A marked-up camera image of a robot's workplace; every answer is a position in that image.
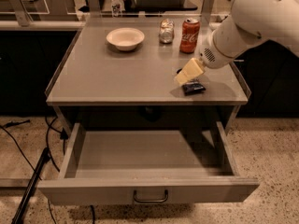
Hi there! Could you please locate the black floor cable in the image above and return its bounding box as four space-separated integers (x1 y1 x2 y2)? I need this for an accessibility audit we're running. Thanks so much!
0 115 69 182

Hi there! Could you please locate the black floor rail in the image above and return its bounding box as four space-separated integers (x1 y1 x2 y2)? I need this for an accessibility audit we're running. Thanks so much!
11 147 50 224

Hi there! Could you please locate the clear glass jar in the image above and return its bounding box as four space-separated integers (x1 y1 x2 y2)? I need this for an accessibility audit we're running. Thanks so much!
159 19 174 44

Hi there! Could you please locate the clear plastic bottle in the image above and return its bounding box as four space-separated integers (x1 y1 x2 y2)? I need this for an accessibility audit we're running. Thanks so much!
111 0 121 17

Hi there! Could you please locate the red coca-cola can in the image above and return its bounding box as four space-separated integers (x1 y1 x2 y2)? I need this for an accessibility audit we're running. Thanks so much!
179 18 200 53

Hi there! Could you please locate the open grey top drawer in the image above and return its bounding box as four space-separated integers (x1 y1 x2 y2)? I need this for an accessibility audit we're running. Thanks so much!
38 122 259 205

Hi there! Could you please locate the white gripper with vent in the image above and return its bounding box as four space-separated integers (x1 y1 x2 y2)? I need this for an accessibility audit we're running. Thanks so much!
175 35 234 86

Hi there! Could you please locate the blue rxbar blueberry wrapper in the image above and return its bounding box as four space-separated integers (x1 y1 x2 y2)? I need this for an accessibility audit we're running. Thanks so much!
182 79 206 95

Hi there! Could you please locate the grey cabinet table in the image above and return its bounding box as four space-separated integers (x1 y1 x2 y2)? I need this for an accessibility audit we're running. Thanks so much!
47 17 249 112

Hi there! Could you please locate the white bowl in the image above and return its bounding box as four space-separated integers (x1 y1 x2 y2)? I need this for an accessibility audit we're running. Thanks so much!
107 28 145 51

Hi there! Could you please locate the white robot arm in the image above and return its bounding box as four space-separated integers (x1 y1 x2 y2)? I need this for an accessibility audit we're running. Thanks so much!
175 0 299 85

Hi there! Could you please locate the black drawer handle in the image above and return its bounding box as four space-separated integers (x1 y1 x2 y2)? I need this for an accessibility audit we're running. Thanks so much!
133 189 168 203

